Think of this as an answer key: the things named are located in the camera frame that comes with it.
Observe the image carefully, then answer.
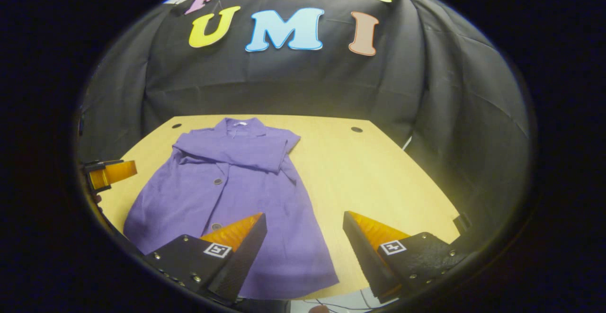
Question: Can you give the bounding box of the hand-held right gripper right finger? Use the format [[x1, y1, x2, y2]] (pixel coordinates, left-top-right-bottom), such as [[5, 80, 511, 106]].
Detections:
[[343, 211, 468, 304]]

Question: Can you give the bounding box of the black floor cable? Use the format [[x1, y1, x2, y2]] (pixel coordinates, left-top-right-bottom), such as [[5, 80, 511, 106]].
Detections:
[[312, 288, 382, 311]]

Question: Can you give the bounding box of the purple button shirt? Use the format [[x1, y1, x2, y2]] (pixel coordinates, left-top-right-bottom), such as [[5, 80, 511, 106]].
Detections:
[[123, 117, 340, 300]]

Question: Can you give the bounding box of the black backdrop cloth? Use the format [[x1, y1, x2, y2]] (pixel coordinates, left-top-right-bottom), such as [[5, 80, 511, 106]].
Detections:
[[78, 0, 530, 242]]

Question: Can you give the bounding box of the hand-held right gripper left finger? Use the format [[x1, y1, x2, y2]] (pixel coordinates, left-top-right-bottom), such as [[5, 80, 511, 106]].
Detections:
[[144, 213, 268, 304]]

